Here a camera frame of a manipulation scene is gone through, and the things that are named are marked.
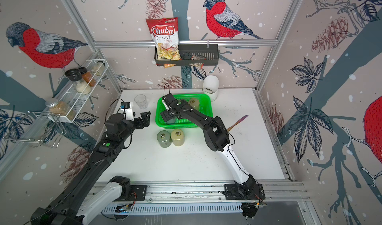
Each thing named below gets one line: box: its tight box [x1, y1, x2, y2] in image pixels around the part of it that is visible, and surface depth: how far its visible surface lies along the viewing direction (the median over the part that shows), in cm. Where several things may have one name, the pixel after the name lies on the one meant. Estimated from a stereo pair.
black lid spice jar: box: [64, 68, 92, 96], surface depth 73 cm
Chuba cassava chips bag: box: [145, 16, 182, 69], surface depth 85 cm
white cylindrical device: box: [202, 75, 220, 102], surface depth 109 cm
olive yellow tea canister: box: [170, 128, 185, 147], surface depth 87 cm
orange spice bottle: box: [78, 66, 97, 87], surface depth 78 cm
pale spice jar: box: [91, 60, 105, 77], surface depth 87 cm
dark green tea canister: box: [156, 129, 173, 148], surface depth 87 cm
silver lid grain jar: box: [44, 98, 77, 120], surface depth 62 cm
